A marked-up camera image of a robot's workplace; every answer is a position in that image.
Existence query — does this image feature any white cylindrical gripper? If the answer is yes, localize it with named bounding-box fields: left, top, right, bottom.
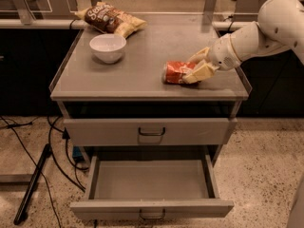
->
left=182, top=34, right=241, bottom=84

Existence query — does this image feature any red coke can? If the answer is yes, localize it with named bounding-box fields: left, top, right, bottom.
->
left=162, top=61, right=196, bottom=85

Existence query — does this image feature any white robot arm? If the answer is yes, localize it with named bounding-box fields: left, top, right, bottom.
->
left=182, top=0, right=304, bottom=228

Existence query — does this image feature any closed grey upper drawer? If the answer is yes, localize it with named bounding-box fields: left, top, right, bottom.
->
left=64, top=118, right=237, bottom=146

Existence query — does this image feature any grey drawer cabinet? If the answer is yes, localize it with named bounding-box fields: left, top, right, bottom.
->
left=51, top=14, right=251, bottom=148

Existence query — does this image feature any open grey lower drawer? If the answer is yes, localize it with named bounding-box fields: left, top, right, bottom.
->
left=70, top=154, right=234, bottom=220

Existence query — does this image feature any white ceramic bowl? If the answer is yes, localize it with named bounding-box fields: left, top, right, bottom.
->
left=89, top=34, right=126, bottom=64

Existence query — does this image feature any brown yellow chip bag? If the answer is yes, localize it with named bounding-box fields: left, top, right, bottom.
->
left=75, top=2, right=147, bottom=38

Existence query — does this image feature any blue box under cabinet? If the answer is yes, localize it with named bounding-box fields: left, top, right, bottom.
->
left=72, top=146, right=83, bottom=161

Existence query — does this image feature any black bar on floor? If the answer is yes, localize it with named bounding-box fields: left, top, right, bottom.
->
left=13, top=143, right=50, bottom=225

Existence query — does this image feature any black upper drawer handle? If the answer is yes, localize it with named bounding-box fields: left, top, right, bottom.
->
left=138, top=127, right=166, bottom=137

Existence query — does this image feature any black drawer handle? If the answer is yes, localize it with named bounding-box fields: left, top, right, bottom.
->
left=139, top=208, right=166, bottom=220
left=138, top=127, right=166, bottom=137

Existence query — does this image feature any black lower drawer handle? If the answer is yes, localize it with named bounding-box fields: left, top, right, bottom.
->
left=139, top=208, right=166, bottom=220

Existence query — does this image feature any black floor cable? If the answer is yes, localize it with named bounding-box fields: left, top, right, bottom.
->
left=0, top=115, right=89, bottom=228

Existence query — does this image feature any white horizontal rail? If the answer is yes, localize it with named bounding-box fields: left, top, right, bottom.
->
left=0, top=19, right=249, bottom=31

